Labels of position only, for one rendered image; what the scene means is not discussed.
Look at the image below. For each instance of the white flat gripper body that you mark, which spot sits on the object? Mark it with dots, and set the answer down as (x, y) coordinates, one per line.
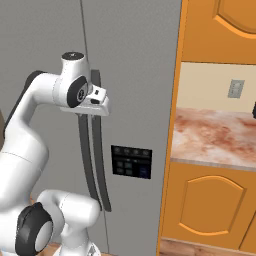
(90, 108)

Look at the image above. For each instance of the black rounded object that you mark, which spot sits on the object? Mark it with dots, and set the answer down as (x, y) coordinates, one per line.
(254, 110)

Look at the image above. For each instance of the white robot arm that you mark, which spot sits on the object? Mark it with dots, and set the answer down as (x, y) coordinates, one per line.
(23, 156)

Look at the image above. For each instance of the grey wall socket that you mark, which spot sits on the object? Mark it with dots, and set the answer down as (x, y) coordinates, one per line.
(236, 88)

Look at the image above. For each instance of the grey fridge door with panel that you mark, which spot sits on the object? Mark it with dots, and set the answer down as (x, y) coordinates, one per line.
(140, 66)

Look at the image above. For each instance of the orange base cupboard door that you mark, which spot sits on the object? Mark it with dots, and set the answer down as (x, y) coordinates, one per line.
(210, 203)

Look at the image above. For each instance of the orange wall cupboard door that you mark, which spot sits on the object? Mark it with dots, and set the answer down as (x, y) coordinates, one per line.
(213, 36)

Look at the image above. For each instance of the grey freezer door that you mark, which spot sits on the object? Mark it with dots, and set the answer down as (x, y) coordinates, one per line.
(40, 33)

